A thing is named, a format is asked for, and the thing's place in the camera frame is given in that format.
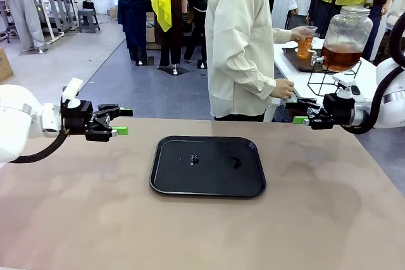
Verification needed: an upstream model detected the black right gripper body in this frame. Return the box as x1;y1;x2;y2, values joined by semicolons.
321;92;356;126

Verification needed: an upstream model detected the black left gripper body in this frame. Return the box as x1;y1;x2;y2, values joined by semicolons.
59;100;95;135

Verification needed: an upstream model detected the tall clear plastic cup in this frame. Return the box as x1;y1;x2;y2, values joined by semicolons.
297;25;318;60

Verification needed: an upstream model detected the person right forearm cream sleeve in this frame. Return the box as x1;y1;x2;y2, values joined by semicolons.
227;61;277;101

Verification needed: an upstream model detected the person left forearm cream sleeve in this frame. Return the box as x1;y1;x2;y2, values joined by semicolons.
271;28;294;44

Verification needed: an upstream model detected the person right hand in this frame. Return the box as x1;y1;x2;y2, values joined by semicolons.
271;77;296;101

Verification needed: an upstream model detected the person left hand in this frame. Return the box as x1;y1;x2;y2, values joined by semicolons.
289;27;309;43

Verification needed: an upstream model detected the dark brown serving tray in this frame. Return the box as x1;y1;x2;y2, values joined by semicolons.
281;47;336;74

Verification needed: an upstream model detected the glass tea dispenser jar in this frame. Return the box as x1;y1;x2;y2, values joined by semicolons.
308;6;374;73

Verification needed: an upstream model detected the large cardboard box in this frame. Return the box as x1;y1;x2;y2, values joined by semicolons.
0;47;15;83

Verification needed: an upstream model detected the small cardboard box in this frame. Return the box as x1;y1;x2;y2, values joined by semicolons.
145;12;158;43

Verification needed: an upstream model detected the grey plastic stool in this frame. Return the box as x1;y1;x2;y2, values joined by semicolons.
77;8;101;34

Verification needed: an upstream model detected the person torso cream shirt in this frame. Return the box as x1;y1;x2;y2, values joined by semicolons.
204;0;277;119

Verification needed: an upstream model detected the white shirt navy skirt mannequin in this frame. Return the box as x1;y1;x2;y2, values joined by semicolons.
110;0;155;67

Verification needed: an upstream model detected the grey trousers mannequin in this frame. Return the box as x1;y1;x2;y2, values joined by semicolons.
0;0;47;53

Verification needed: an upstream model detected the black rectangular serving tray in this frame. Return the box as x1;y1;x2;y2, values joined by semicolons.
149;135;267;199

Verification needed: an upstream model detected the black clothed mannequin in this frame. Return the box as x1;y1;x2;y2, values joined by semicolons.
182;0;212;70

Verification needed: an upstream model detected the black wire dispenser stand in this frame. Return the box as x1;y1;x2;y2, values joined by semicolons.
307;61;363;96

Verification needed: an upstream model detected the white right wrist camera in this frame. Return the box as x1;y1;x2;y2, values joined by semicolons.
332;75;361;99

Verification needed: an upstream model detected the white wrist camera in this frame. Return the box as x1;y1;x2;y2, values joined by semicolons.
332;75;361;99
60;77;84;109

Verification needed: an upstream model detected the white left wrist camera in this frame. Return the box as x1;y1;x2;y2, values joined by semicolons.
60;77;84;109

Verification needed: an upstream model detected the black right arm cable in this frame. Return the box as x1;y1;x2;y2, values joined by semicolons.
340;13;405;135

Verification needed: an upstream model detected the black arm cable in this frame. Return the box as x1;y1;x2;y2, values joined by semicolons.
340;13;405;135
9;128;70;164

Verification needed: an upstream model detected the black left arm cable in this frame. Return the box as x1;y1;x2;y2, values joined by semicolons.
9;128;70;164

